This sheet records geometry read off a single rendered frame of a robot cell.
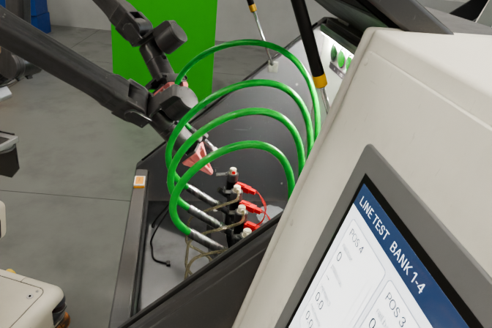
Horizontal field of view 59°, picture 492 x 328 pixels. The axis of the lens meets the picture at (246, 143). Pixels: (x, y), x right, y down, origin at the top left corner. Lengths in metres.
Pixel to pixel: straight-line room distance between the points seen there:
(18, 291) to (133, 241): 0.99
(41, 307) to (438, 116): 1.73
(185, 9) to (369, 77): 3.66
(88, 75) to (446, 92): 0.68
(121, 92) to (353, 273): 0.63
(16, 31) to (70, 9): 7.03
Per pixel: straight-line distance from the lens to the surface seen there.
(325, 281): 0.53
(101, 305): 2.29
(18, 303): 1.98
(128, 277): 1.02
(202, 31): 4.19
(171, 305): 0.81
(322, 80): 0.64
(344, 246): 0.50
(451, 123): 0.41
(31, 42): 0.89
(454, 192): 0.39
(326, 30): 1.20
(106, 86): 0.93
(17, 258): 2.64
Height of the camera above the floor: 1.64
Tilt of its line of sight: 26 degrees down
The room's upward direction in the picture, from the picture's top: 6 degrees clockwise
